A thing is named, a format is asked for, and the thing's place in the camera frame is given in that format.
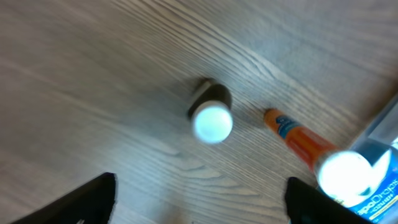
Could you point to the clear plastic container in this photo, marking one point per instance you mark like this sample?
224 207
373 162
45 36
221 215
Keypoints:
379 130

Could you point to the dark Woods syrup bottle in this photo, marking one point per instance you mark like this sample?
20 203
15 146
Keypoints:
210 113

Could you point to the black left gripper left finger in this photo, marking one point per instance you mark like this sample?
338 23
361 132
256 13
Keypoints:
93 202

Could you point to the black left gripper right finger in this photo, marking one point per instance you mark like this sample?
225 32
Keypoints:
305 205

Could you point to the orange effervescent tablet tube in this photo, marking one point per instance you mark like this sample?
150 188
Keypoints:
317 152

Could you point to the blue yellow VapoDrops box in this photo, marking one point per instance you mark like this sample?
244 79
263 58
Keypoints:
363 180

